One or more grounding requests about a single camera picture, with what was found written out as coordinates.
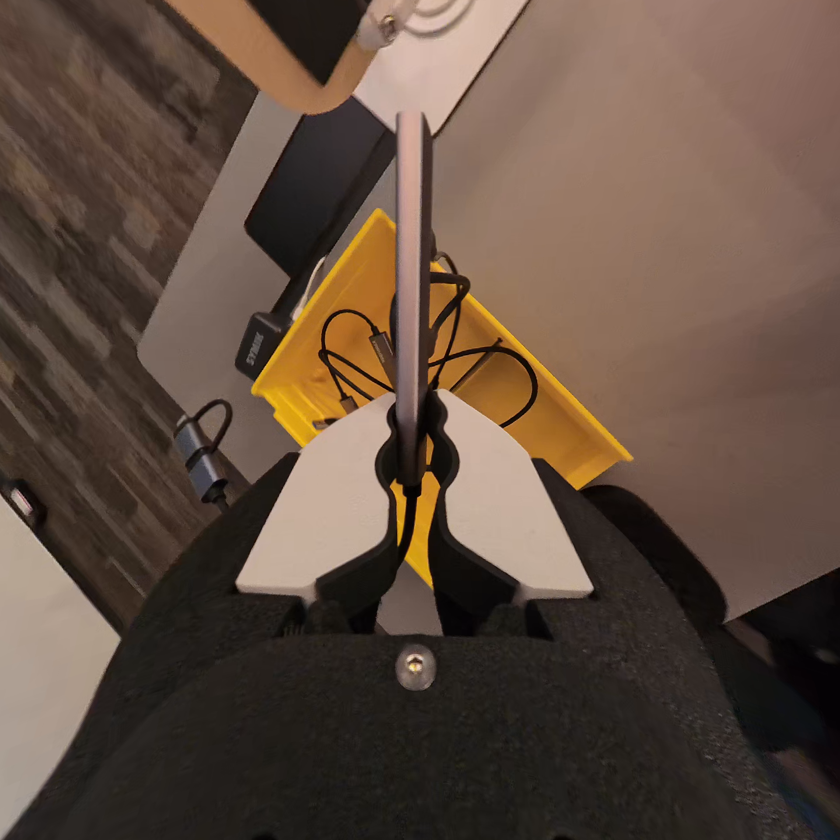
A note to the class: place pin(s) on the small black object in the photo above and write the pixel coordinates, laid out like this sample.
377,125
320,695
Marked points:
259,348

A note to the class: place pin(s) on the black panel wooden board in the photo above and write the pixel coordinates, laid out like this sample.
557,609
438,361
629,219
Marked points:
275,59

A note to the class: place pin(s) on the white stand bracket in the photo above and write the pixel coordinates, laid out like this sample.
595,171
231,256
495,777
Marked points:
384,26

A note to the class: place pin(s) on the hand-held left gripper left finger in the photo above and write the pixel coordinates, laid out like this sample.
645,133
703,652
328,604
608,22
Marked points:
315,518

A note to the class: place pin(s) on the dark flat device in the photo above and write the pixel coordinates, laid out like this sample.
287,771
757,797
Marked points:
308,197

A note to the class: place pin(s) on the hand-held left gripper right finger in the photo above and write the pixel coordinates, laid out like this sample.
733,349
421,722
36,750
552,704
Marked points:
518,525

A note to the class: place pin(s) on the black oval mesh pad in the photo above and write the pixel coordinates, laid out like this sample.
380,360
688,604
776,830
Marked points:
669,558

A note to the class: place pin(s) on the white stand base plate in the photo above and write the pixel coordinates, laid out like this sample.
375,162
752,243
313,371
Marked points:
446,79

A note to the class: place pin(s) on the yellow plastic bin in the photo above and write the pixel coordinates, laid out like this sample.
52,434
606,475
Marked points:
558,420

